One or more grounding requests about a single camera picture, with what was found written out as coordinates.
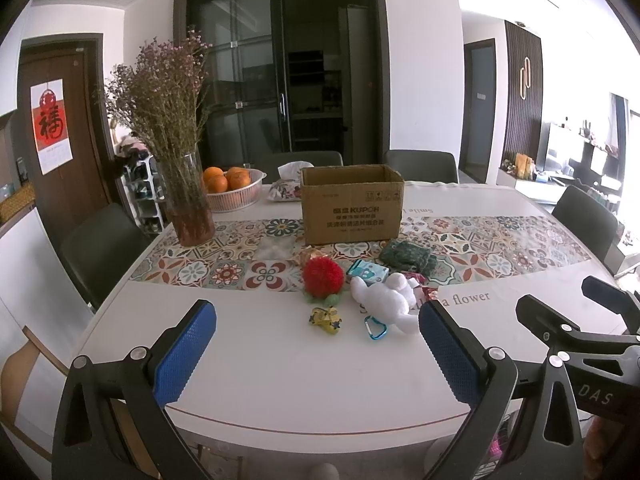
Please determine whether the yellow small plush toy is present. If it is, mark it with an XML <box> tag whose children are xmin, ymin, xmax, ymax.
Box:
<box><xmin>309</xmin><ymin>307</ymin><xmax>342</xmax><ymax>335</ymax></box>

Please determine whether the orange fruit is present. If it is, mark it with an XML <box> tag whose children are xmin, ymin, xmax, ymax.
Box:
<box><xmin>205</xmin><ymin>174</ymin><xmax>229</xmax><ymax>194</ymax></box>
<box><xmin>226</xmin><ymin>167</ymin><xmax>252</xmax><ymax>191</ymax></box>
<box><xmin>203</xmin><ymin>167</ymin><xmax>224</xmax><ymax>181</ymax></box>

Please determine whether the dark green knitted glove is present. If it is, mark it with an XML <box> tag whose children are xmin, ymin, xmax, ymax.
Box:
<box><xmin>378</xmin><ymin>240</ymin><xmax>437</xmax><ymax>276</ymax></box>

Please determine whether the person's right hand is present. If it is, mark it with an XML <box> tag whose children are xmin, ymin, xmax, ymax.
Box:
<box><xmin>582</xmin><ymin>417</ymin><xmax>639</xmax><ymax>479</ymax></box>

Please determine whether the shiny gold wrapper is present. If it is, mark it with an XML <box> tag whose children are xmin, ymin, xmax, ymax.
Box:
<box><xmin>294</xmin><ymin>246</ymin><xmax>329</xmax><ymax>266</ymax></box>

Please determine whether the glass vase with dried flowers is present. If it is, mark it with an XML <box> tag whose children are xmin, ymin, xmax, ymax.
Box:
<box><xmin>99</xmin><ymin>29</ymin><xmax>215</xmax><ymax>247</ymax></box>

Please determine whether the blue carabiner clip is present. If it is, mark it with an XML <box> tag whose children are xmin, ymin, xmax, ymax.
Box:
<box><xmin>363</xmin><ymin>315</ymin><xmax>387</xmax><ymax>341</ymax></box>

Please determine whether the pink red snack packet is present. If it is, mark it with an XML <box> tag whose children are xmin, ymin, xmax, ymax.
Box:
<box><xmin>405</xmin><ymin>272</ymin><xmax>427</xmax><ymax>289</ymax></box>

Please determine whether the red candy packet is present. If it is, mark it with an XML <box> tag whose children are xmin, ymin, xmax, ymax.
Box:
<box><xmin>422</xmin><ymin>286</ymin><xmax>438</xmax><ymax>301</ymax></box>

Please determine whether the white shoe rack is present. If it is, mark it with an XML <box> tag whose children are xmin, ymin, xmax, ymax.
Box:
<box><xmin>122</xmin><ymin>150</ymin><xmax>166</xmax><ymax>236</ymax></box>

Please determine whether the dark chair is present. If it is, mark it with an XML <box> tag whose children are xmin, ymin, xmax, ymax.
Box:
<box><xmin>250</xmin><ymin>151</ymin><xmax>343</xmax><ymax>183</ymax></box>
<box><xmin>552</xmin><ymin>185</ymin><xmax>617</xmax><ymax>262</ymax></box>
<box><xmin>61</xmin><ymin>204</ymin><xmax>151</xmax><ymax>310</ymax></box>
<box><xmin>384</xmin><ymin>150</ymin><xmax>459</xmax><ymax>183</ymax></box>

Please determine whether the red pompom plush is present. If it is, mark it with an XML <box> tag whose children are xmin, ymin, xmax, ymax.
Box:
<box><xmin>302</xmin><ymin>256</ymin><xmax>345</xmax><ymax>300</ymax></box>

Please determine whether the dark chair back right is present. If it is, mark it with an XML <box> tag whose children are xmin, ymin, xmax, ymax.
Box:
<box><xmin>384</xmin><ymin>150</ymin><xmax>459</xmax><ymax>183</ymax></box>

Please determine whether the white plush toy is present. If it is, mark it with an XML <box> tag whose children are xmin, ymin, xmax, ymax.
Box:
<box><xmin>349</xmin><ymin>273</ymin><xmax>419</xmax><ymax>335</ymax></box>

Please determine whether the floral tissue pack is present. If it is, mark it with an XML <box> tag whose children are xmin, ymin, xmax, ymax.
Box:
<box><xmin>267</xmin><ymin>160</ymin><xmax>314</xmax><ymax>203</ymax></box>

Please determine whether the teal snack packet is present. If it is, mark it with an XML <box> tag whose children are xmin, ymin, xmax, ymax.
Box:
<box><xmin>346</xmin><ymin>259</ymin><xmax>390</xmax><ymax>286</ymax></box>

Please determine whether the brown wooden door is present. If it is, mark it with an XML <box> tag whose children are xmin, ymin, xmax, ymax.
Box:
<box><xmin>12</xmin><ymin>32</ymin><xmax>120</xmax><ymax>248</ymax></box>

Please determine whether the cardboard box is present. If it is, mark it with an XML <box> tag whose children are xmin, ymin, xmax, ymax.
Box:
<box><xmin>300</xmin><ymin>165</ymin><xmax>405</xmax><ymax>245</ymax></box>

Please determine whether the white fruit basket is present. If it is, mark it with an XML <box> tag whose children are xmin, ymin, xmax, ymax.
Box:
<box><xmin>207</xmin><ymin>169</ymin><xmax>267</xmax><ymax>214</ymax></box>

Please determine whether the black glass sliding door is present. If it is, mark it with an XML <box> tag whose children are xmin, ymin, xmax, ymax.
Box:
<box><xmin>174</xmin><ymin>0</ymin><xmax>390</xmax><ymax>168</ymax></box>

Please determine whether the dark chair back left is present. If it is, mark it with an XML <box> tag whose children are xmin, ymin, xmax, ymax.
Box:
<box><xmin>250</xmin><ymin>151</ymin><xmax>343</xmax><ymax>183</ymax></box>

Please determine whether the patterned table runner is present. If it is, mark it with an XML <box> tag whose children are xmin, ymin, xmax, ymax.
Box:
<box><xmin>128</xmin><ymin>213</ymin><xmax>595</xmax><ymax>294</ymax></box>

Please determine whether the red fu calendar poster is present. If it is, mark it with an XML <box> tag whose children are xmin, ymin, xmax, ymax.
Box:
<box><xmin>29</xmin><ymin>79</ymin><xmax>73</xmax><ymax>176</ymax></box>

